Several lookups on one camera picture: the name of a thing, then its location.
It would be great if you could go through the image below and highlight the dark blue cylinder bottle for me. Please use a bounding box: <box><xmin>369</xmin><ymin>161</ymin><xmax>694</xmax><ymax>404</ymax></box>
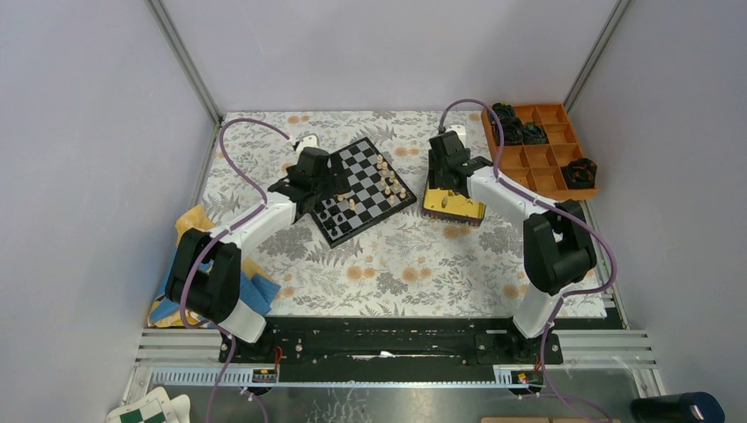
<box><xmin>630</xmin><ymin>391</ymin><xmax>726</xmax><ymax>423</ymax></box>

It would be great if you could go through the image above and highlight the gold tin box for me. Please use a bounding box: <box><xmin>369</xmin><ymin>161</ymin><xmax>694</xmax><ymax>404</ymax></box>
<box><xmin>421</xmin><ymin>165</ymin><xmax>486</xmax><ymax>226</ymax></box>

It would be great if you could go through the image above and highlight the black grey chess board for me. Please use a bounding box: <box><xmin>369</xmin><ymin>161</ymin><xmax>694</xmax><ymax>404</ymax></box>
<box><xmin>312</xmin><ymin>137</ymin><xmax>417</xmax><ymax>248</ymax></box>

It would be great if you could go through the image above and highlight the rolled green floral tie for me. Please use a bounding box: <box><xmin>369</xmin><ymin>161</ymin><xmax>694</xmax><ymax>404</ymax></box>
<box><xmin>522</xmin><ymin>122</ymin><xmax>549</xmax><ymax>145</ymax></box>

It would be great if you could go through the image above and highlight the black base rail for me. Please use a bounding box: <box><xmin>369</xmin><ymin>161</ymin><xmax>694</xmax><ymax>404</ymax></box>
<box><xmin>218</xmin><ymin>316</ymin><xmax>564</xmax><ymax>383</ymax></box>

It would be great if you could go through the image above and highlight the rolled dark floral tie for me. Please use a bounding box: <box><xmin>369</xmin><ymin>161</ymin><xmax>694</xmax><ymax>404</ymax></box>
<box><xmin>499</xmin><ymin>116</ymin><xmax>523</xmax><ymax>146</ymax></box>

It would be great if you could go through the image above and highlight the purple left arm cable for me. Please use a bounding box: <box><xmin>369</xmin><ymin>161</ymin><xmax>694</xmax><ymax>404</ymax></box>
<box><xmin>177</xmin><ymin>118</ymin><xmax>293</xmax><ymax>423</ymax></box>

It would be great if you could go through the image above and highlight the orange wooden divider tray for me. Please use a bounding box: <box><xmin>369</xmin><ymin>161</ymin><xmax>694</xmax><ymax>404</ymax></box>
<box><xmin>482</xmin><ymin>103</ymin><xmax>598</xmax><ymax>202</ymax></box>

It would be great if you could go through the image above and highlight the blue yellow cloth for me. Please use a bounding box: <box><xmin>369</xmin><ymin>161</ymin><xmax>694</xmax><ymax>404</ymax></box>
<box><xmin>147</xmin><ymin>204</ymin><xmax>280</xmax><ymax>328</ymax></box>

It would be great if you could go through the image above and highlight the rolled blue floral tie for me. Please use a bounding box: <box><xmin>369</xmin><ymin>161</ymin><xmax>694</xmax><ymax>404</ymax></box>
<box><xmin>492</xmin><ymin>102</ymin><xmax>516</xmax><ymax>121</ymax></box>

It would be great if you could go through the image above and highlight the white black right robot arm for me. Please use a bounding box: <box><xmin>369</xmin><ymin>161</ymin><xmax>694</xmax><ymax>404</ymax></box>
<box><xmin>428</xmin><ymin>129</ymin><xmax>596</xmax><ymax>363</ymax></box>

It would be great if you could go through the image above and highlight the green white checker card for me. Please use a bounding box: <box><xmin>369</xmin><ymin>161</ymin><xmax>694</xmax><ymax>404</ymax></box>
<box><xmin>105</xmin><ymin>387</ymin><xmax>191</xmax><ymax>423</ymax></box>

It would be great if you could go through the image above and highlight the floral table mat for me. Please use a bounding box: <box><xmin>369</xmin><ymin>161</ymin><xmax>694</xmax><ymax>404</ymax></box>
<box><xmin>202</xmin><ymin>111</ymin><xmax>530</xmax><ymax>317</ymax></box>

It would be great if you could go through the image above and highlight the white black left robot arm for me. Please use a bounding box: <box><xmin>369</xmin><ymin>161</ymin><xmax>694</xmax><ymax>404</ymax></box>
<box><xmin>164</xmin><ymin>145</ymin><xmax>350</xmax><ymax>362</ymax></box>

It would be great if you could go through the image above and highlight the rolled black orange tie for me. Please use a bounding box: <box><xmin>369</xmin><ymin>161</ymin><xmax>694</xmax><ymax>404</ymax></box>
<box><xmin>561</xmin><ymin>158</ymin><xmax>597</xmax><ymax>189</ymax></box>

